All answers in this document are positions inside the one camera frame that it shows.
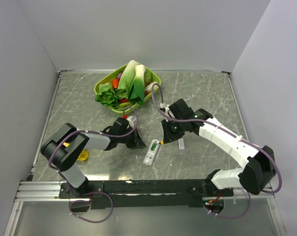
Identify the white remote battery cover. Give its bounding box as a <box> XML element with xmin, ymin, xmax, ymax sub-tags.
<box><xmin>178</xmin><ymin>138</ymin><xmax>185</xmax><ymax>149</ymax></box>

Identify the dark green bok choy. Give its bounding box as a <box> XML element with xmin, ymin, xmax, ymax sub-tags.
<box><xmin>128</xmin><ymin>64</ymin><xmax>146</xmax><ymax>105</ymax></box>

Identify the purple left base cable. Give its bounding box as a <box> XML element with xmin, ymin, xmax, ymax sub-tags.
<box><xmin>68</xmin><ymin>191</ymin><xmax>114</xmax><ymax>224</ymax></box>

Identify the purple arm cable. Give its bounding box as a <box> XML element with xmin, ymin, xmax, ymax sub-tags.
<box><xmin>48</xmin><ymin>107</ymin><xmax>139</xmax><ymax>173</ymax></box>
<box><xmin>151</xmin><ymin>83</ymin><xmax>283</xmax><ymax>194</ymax></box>

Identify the orange carrot toy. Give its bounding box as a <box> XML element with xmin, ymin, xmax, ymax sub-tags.
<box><xmin>111</xmin><ymin>78</ymin><xmax>119</xmax><ymax>89</ymax></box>

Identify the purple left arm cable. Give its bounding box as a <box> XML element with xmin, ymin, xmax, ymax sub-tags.
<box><xmin>48</xmin><ymin>107</ymin><xmax>139</xmax><ymax>173</ymax></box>

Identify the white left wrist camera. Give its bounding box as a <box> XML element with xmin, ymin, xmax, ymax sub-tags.
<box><xmin>123</xmin><ymin>115</ymin><xmax>138</xmax><ymax>128</ymax></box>

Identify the light green plastic basket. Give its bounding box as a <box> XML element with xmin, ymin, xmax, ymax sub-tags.
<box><xmin>94</xmin><ymin>60</ymin><xmax>162</xmax><ymax>116</ymax></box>

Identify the red chili pepper toy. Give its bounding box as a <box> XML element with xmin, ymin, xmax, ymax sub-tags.
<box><xmin>118</xmin><ymin>91</ymin><xmax>150</xmax><ymax>103</ymax></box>

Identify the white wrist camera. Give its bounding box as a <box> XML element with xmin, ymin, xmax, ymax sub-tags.
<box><xmin>160</xmin><ymin>103</ymin><xmax>173</xmax><ymax>118</ymax></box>
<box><xmin>123</xmin><ymin>115</ymin><xmax>138</xmax><ymax>128</ymax></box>

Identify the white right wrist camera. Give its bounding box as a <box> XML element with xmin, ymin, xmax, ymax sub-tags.
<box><xmin>160</xmin><ymin>103</ymin><xmax>173</xmax><ymax>118</ymax></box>

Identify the green lettuce toy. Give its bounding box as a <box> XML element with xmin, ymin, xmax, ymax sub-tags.
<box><xmin>95</xmin><ymin>83</ymin><xmax>119</xmax><ymax>107</ymax></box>

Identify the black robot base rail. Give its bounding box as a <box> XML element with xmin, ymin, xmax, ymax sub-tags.
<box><xmin>59</xmin><ymin>179</ymin><xmax>234</xmax><ymax>209</ymax></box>

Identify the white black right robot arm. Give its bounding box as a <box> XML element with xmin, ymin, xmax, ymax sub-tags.
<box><xmin>160</xmin><ymin>99</ymin><xmax>276</xmax><ymax>196</ymax></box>

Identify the yellow napa cabbage toy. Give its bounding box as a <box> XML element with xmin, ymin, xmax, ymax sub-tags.
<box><xmin>77</xmin><ymin>149</ymin><xmax>89</xmax><ymax>161</ymax></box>

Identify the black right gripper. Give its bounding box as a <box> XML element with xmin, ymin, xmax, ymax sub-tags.
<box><xmin>161</xmin><ymin>116</ymin><xmax>186</xmax><ymax>144</ymax></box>

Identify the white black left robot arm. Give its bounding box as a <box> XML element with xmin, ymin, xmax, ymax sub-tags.
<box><xmin>40</xmin><ymin>116</ymin><xmax>146</xmax><ymax>198</ymax></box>

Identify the light green cabbage toy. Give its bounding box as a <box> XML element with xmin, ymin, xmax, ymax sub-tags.
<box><xmin>116</xmin><ymin>60</ymin><xmax>139</xmax><ymax>98</ymax></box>

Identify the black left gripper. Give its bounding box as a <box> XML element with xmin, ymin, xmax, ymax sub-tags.
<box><xmin>118</xmin><ymin>126</ymin><xmax>146</xmax><ymax>148</ymax></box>

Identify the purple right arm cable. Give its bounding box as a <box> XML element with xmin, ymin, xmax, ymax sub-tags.
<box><xmin>151</xmin><ymin>83</ymin><xmax>283</xmax><ymax>194</ymax></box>

